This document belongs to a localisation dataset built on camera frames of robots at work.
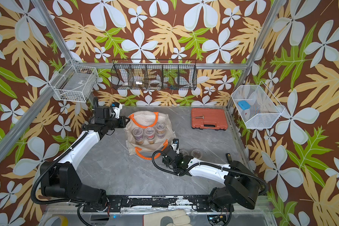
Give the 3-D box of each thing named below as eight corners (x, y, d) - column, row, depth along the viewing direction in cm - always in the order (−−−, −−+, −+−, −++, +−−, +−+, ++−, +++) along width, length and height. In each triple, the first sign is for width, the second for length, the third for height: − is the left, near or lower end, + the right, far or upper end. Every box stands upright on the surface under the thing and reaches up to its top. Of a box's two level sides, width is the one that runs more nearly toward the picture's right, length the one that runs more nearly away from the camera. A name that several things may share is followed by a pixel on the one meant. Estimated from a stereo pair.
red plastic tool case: (192, 131, 107) (193, 126, 102) (190, 113, 119) (191, 108, 114) (226, 131, 107) (229, 126, 102) (220, 113, 119) (223, 108, 114)
